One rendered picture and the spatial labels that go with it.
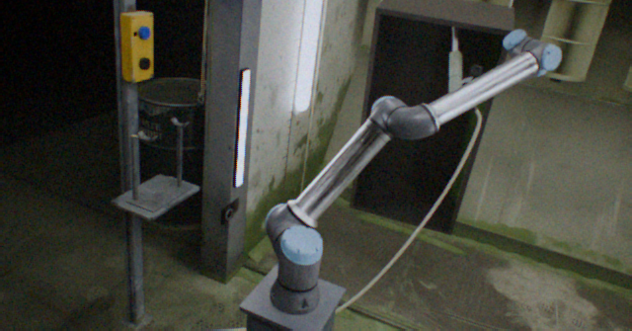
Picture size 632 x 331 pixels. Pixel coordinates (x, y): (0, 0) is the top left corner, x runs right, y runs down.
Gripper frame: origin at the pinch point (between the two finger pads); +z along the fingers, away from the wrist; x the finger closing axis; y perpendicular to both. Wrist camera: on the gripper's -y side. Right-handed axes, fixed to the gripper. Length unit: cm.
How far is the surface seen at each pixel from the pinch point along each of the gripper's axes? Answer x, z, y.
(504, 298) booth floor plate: -53, 39, 135
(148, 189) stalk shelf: -56, 112, -69
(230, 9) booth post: 21, 69, -79
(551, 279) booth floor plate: -31, 22, 175
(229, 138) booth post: -18, 102, -41
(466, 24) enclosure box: 21.8, -11.8, -13.2
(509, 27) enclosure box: 22.5, -25.5, -1.4
